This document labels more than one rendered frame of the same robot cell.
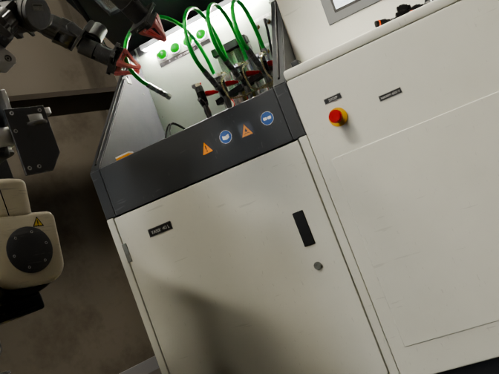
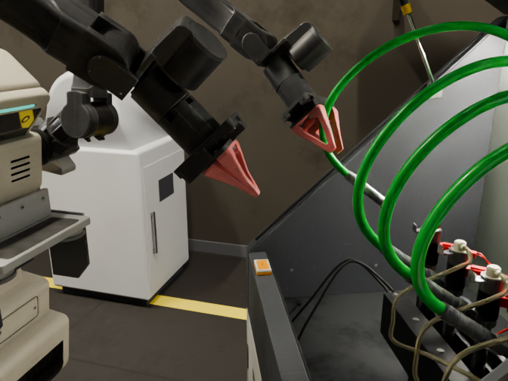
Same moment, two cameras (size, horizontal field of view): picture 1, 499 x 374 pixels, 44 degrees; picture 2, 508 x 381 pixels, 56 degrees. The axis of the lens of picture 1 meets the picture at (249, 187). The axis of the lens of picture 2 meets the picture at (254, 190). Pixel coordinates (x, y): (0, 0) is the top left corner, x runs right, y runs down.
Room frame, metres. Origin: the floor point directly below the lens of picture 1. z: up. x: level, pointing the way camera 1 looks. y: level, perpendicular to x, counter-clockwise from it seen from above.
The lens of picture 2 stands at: (1.51, -0.46, 1.40)
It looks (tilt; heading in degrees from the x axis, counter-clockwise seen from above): 17 degrees down; 63
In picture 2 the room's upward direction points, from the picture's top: straight up
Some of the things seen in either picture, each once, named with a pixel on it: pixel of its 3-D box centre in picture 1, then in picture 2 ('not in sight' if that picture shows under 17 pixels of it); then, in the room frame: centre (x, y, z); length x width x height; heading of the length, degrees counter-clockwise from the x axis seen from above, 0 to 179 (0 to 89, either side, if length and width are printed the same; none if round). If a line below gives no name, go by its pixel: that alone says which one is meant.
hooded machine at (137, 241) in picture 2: not in sight; (119, 181); (2.01, 2.24, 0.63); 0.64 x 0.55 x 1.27; 137
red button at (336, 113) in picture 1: (336, 116); not in sight; (1.66, -0.29, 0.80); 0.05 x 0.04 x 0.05; 70
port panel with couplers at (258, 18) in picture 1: (275, 44); not in sight; (2.25, -0.27, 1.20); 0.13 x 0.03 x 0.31; 70
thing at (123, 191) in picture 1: (193, 155); (281, 372); (1.86, 0.12, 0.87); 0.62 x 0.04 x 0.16; 70
